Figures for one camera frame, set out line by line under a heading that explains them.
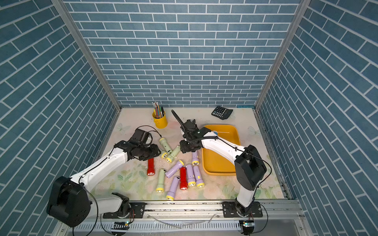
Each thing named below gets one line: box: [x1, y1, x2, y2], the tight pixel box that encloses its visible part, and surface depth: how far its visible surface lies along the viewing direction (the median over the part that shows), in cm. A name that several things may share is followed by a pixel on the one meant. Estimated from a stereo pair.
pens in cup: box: [151, 101, 166, 119], surface depth 104 cm
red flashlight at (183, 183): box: [179, 166, 189, 191], surface depth 84 cm
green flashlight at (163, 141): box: [158, 137, 173, 153], surface depth 98 cm
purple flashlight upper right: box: [191, 150, 200, 166], surface depth 90 cm
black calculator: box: [211, 105, 234, 120], surface depth 118 cm
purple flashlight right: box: [192, 165, 206, 188], surface depth 84 cm
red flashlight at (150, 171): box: [147, 157, 156, 177], surface depth 90 cm
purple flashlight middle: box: [186, 163, 197, 187], surface depth 84 cm
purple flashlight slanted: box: [164, 159, 185, 179], surface depth 88 cm
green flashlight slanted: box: [165, 145, 181, 164], surface depth 93 cm
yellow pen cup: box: [152, 111, 168, 129], surface depth 104 cm
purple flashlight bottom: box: [165, 176, 181, 202], surface depth 80 cm
